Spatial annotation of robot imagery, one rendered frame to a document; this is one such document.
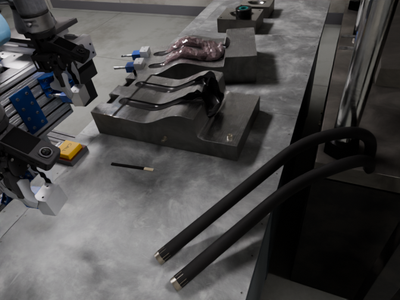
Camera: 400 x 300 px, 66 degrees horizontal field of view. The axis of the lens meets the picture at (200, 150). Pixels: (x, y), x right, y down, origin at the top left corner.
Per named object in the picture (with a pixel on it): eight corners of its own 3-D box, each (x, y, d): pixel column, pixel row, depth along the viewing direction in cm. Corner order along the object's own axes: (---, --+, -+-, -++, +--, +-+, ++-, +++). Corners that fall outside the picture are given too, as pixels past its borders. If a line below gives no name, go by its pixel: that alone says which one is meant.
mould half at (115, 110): (99, 132, 107) (85, 100, 98) (137, 92, 124) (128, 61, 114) (237, 161, 90) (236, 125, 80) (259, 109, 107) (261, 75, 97)
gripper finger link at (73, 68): (69, 82, 105) (55, 61, 98) (85, 81, 104) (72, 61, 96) (66, 88, 104) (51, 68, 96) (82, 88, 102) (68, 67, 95)
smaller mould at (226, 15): (217, 32, 158) (216, 18, 153) (227, 21, 168) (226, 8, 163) (255, 34, 151) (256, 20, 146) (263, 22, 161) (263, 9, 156)
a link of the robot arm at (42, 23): (53, 8, 86) (38, 19, 80) (61, 24, 89) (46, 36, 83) (30, 9, 87) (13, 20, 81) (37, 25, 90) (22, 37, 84)
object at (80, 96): (48, 106, 103) (41, 93, 99) (55, 97, 107) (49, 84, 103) (84, 106, 101) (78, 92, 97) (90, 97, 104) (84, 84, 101)
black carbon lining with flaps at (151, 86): (117, 109, 104) (108, 84, 97) (141, 84, 114) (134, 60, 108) (213, 125, 92) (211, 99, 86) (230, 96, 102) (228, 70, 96)
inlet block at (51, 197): (8, 209, 72) (-5, 194, 68) (22, 192, 75) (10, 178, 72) (56, 216, 69) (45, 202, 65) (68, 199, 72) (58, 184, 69)
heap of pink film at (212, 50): (159, 68, 124) (155, 50, 118) (166, 49, 136) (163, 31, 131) (224, 65, 120) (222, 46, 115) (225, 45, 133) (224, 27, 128)
